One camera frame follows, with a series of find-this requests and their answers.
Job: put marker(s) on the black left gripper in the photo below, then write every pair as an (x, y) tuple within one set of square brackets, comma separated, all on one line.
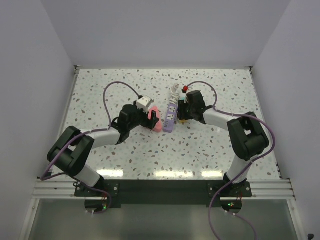
[(151, 123)]

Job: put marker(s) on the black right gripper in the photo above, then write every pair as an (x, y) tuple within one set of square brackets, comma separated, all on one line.
[(181, 115)]

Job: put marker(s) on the pink triangular power strip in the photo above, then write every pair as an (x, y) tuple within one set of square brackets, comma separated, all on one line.
[(158, 127)]

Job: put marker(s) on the yellow plug adapter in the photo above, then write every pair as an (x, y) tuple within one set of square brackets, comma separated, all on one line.
[(182, 121)]

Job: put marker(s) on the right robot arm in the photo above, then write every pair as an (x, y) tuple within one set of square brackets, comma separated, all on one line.
[(247, 136)]

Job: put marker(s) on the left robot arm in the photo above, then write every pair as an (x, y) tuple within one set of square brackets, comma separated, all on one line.
[(71, 151)]

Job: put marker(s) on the purple power strip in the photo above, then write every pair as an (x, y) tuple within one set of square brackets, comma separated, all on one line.
[(169, 120)]

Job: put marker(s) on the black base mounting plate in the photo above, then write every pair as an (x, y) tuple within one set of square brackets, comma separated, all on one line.
[(164, 192)]

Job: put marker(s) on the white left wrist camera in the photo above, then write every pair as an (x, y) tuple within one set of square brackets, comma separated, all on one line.
[(144, 103)]

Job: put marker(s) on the aluminium front rail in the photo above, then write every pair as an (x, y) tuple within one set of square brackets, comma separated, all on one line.
[(256, 189)]

